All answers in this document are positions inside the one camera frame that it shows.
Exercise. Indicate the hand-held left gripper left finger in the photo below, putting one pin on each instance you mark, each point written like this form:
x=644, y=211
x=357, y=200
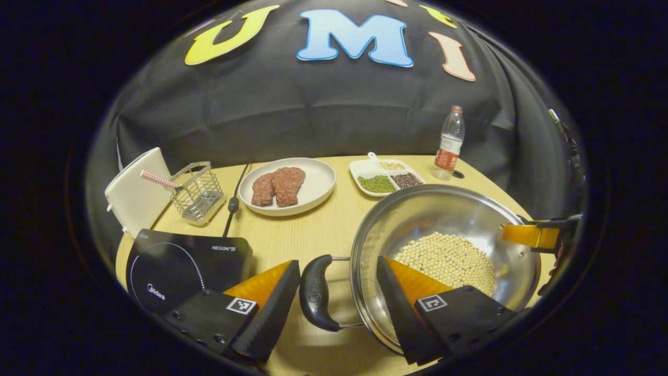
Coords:
x=269, y=318

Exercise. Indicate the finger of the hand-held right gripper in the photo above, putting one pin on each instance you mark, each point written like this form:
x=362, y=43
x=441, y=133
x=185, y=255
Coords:
x=553, y=220
x=529, y=236

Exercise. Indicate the black backdrop cloth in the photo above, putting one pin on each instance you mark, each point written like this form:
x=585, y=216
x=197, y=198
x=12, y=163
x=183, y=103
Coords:
x=313, y=104

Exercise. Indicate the clear bottle with red label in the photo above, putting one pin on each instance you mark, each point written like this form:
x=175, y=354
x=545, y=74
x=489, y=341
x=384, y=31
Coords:
x=448, y=151

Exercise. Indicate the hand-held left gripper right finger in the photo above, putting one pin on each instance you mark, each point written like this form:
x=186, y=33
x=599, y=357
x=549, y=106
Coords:
x=402, y=313

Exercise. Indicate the white round plate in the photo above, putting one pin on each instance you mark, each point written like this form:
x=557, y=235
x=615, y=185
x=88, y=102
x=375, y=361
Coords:
x=318, y=183

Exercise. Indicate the white divided bean dish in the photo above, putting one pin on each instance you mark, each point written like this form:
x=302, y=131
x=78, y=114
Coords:
x=365, y=169

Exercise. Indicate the white toaster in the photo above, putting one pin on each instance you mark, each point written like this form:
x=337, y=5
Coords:
x=135, y=198

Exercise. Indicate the black induction cooktop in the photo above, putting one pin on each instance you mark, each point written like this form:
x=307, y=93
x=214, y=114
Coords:
x=177, y=266

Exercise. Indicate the brown meat piece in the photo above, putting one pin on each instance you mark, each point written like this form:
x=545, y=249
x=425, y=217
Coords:
x=288, y=185
x=262, y=190

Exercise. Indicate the pile of soybeans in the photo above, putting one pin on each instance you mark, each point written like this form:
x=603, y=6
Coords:
x=449, y=256

